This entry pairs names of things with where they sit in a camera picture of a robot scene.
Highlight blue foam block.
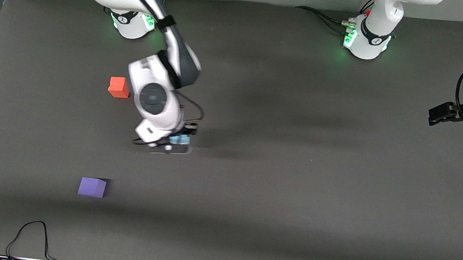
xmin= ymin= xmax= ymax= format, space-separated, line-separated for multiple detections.
xmin=168 ymin=133 xmax=192 ymax=147

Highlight orange foam block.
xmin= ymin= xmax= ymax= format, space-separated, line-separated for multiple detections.
xmin=107 ymin=76 xmax=132 ymax=100

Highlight purple foam block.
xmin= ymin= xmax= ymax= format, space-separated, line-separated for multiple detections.
xmin=77 ymin=176 xmax=108 ymax=199

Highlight dark grey table mat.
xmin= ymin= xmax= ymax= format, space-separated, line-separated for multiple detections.
xmin=0 ymin=0 xmax=463 ymax=260

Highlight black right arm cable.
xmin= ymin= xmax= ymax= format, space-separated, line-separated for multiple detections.
xmin=0 ymin=0 xmax=219 ymax=153

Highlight black left base cables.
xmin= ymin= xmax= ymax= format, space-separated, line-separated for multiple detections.
xmin=292 ymin=0 xmax=375 ymax=39

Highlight looped thin black cable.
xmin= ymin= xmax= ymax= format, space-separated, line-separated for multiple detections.
xmin=5 ymin=217 xmax=75 ymax=260

